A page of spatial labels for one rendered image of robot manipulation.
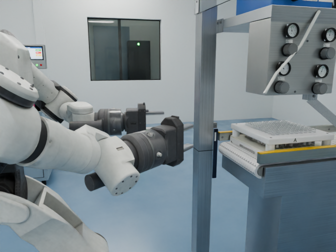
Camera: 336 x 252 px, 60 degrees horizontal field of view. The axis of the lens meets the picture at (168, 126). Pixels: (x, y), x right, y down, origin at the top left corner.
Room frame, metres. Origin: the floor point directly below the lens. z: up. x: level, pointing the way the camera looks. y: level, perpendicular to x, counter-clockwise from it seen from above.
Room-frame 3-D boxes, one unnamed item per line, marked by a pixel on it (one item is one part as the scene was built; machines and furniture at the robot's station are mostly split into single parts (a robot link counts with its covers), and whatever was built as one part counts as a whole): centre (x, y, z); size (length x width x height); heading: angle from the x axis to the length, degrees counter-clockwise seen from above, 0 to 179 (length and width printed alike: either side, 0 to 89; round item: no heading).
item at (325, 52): (0.81, -0.43, 1.24); 0.03 x 0.03 x 0.04; 16
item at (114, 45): (5.72, 0.81, 1.43); 1.38 x 0.01 x 1.16; 104
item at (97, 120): (0.91, 0.25, 1.01); 0.11 x 0.11 x 0.11; 8
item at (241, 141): (1.00, -0.39, 0.92); 0.24 x 0.24 x 0.02; 16
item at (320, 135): (1.00, -0.39, 0.97); 0.25 x 0.24 x 0.02; 16
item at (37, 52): (3.09, 1.39, 1.07); 0.23 x 0.10 x 0.62; 104
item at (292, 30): (0.79, -0.32, 1.29); 0.04 x 0.01 x 0.04; 106
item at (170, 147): (0.65, 0.02, 1.02); 0.12 x 0.10 x 0.13; 137
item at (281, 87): (0.78, -0.30, 1.15); 0.03 x 0.03 x 0.05; 16
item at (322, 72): (0.82, -0.42, 1.18); 0.04 x 0.01 x 0.04; 106
